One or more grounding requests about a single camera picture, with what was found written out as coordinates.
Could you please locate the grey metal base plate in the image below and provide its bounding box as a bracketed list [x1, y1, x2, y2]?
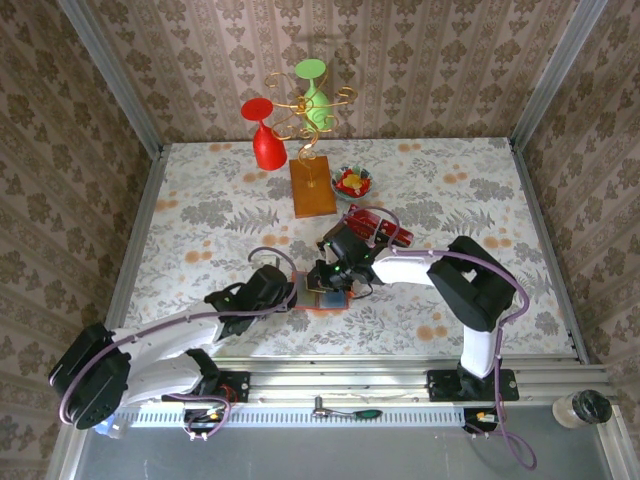
[47, 424, 631, 480]

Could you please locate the aluminium side rail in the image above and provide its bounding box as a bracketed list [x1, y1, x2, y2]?
[105, 143, 169, 326]
[507, 138, 591, 366]

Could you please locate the red wine glass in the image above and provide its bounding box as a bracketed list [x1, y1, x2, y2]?
[240, 97, 289, 173]

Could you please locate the black bracket with yellow connector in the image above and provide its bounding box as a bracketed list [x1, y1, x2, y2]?
[182, 407, 227, 435]
[462, 407, 502, 435]

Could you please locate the red credit card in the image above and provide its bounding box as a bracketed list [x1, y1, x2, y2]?
[382, 223, 415, 249]
[348, 206, 384, 235]

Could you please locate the green wine glass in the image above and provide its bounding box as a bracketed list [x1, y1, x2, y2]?
[293, 58, 335, 134]

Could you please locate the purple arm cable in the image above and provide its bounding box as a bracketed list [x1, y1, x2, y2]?
[342, 206, 540, 471]
[58, 246, 299, 444]

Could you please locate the blue plug connector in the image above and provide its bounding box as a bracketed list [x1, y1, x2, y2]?
[94, 418, 132, 442]

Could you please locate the orange felt card holder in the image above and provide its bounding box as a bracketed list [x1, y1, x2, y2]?
[288, 269, 355, 315]

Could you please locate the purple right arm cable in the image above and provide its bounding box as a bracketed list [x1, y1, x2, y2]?
[342, 206, 540, 471]

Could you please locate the aluminium frame post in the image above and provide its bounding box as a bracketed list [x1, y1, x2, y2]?
[508, 0, 609, 150]
[56, 0, 166, 159]

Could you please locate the gold wire rack wooden base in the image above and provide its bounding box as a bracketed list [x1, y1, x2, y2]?
[264, 71, 357, 219]

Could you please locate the glass jar dark lid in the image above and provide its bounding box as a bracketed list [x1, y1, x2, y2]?
[551, 389, 614, 430]

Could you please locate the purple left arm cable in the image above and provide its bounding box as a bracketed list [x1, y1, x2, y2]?
[58, 246, 299, 444]

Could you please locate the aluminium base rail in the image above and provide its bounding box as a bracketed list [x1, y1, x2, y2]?
[74, 355, 619, 407]

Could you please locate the floral tablecloth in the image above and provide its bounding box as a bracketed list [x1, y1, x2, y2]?
[123, 138, 576, 359]

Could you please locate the slotted grey cable duct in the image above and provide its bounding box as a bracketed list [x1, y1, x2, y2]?
[117, 405, 466, 429]

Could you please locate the glass candy bowl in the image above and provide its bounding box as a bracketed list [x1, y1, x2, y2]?
[330, 164, 375, 203]

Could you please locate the ratchet wrench green handle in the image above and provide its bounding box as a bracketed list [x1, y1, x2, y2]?
[312, 396, 384, 420]

